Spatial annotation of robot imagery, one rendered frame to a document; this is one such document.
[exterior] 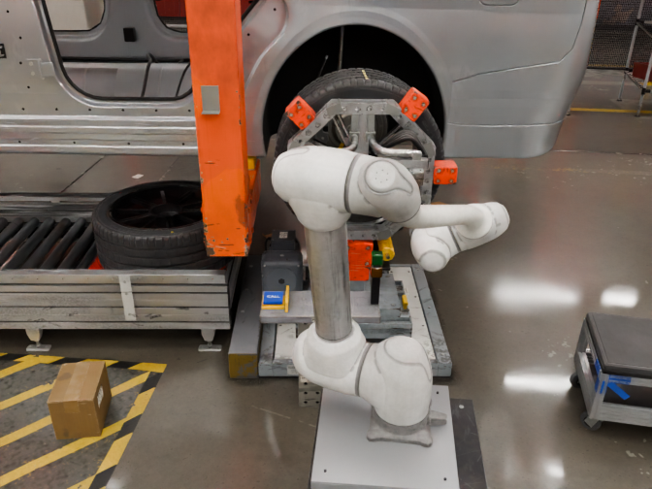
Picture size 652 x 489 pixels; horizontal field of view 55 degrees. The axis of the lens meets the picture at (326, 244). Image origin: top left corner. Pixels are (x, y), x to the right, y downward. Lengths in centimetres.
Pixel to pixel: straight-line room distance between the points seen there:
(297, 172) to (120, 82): 242
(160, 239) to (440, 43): 142
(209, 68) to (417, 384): 124
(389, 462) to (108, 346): 158
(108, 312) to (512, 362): 175
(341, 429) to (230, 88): 117
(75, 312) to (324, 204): 171
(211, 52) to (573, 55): 154
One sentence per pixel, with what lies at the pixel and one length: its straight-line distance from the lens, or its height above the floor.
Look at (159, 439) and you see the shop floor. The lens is 245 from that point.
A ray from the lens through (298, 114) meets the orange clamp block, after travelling 224.
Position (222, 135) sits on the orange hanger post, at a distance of 225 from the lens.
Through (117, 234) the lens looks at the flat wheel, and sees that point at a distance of 277.
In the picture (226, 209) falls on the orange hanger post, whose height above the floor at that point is 73.
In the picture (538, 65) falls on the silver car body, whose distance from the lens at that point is 286.
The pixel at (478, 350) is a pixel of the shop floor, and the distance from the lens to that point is 288.
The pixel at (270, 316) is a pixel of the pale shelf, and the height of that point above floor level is 45.
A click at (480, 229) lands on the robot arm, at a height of 93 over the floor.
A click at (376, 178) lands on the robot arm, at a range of 126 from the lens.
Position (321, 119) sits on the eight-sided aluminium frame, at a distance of 225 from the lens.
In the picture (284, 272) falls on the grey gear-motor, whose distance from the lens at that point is 264.
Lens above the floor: 169
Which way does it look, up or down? 28 degrees down
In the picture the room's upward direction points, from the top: 1 degrees clockwise
